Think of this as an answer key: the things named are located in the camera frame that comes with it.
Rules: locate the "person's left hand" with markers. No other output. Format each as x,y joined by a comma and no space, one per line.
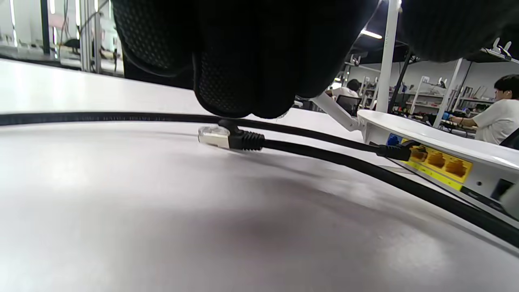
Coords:
243,48

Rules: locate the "white router with antennas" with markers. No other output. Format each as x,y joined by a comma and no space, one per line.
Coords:
425,134

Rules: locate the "black mesh chair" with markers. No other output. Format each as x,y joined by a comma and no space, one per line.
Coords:
348,104

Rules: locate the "ceiling light bar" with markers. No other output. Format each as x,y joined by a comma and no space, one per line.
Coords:
371,34

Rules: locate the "white storage shelf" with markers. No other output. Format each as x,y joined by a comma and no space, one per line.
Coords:
425,95

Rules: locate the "silver metal frame posts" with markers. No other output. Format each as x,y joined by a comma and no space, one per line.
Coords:
86,36

